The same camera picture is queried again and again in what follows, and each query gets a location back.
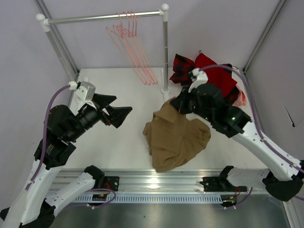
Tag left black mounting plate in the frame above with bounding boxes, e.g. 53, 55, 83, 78
93, 176, 120, 191

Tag white slotted cable duct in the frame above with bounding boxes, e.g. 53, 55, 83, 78
72, 193, 223, 204

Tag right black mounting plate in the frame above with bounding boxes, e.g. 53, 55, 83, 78
199, 176, 236, 192

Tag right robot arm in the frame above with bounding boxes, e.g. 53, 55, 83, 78
170, 83, 304, 201

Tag red black plaid garment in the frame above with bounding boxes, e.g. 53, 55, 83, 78
169, 53, 240, 106

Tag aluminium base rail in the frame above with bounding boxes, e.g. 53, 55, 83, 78
47, 168, 269, 193

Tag silver clothes rack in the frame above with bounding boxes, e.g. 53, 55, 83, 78
34, 0, 171, 101

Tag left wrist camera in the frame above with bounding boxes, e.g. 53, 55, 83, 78
68, 81, 96, 109

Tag black mounting plate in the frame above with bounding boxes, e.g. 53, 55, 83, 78
93, 176, 120, 191
199, 176, 236, 192

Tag pink garment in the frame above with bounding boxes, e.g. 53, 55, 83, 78
233, 86, 247, 107

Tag pink wire hanger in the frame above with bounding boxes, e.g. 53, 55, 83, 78
106, 12, 151, 85
123, 10, 159, 84
113, 11, 152, 85
118, 10, 156, 85

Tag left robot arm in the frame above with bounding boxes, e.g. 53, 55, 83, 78
0, 94, 132, 228

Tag tan pleated skirt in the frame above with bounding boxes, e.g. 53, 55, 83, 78
143, 100, 211, 172

